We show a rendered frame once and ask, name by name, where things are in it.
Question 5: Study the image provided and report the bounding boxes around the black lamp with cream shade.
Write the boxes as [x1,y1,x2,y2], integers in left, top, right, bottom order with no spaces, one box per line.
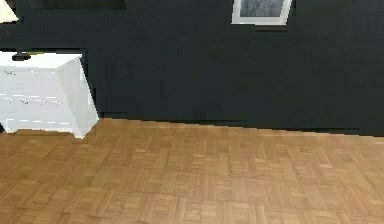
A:
[0,0,32,62]

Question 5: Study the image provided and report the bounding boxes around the white framed grey picture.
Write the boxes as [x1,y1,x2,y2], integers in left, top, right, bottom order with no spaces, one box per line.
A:
[231,0,293,26]

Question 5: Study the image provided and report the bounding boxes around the white chest of drawers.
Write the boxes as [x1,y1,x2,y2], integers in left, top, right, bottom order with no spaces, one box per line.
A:
[0,51,100,140]

